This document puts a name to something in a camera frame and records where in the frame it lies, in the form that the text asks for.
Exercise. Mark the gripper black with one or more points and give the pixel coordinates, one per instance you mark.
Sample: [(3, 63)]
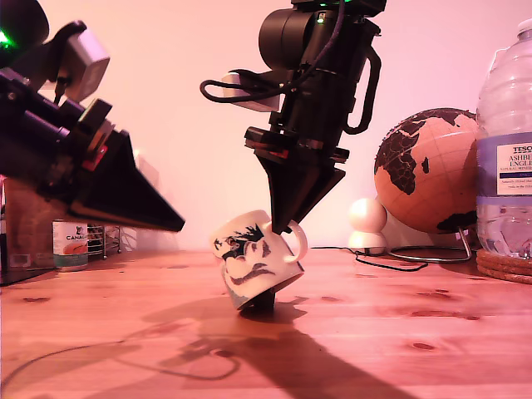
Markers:
[(320, 116), (75, 166)]

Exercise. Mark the white mug with dark print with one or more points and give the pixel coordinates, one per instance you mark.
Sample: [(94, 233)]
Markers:
[(249, 257)]

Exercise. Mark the small black coffee capsule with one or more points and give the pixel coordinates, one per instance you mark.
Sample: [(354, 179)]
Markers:
[(259, 301)]

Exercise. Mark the white two-sphere lamp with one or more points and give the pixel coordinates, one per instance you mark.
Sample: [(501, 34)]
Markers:
[(365, 216)]

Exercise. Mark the small printed tin can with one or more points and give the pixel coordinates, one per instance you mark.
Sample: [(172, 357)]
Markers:
[(70, 245)]

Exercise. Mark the brown cardboard box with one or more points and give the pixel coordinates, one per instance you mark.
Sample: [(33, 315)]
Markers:
[(29, 232)]

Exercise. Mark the large clear water bottle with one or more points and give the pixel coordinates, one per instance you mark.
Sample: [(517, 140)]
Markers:
[(507, 104)]

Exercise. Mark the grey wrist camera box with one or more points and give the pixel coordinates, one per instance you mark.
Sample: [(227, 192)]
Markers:
[(266, 104), (89, 62)]

